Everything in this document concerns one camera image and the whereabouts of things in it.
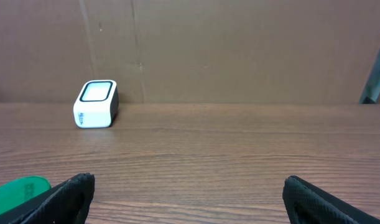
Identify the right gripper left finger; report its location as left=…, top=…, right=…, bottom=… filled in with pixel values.
left=0, top=173, right=95, bottom=224

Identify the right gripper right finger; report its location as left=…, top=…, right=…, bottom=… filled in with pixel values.
left=282, top=175, right=380, bottom=224

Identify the green lid jar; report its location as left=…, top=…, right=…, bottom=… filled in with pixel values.
left=0, top=175, right=51, bottom=215

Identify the white barcode scanner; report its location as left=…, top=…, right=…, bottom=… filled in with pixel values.
left=73, top=80, right=119, bottom=129

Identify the green pole at wall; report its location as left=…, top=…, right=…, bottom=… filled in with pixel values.
left=359, top=49, right=380, bottom=104

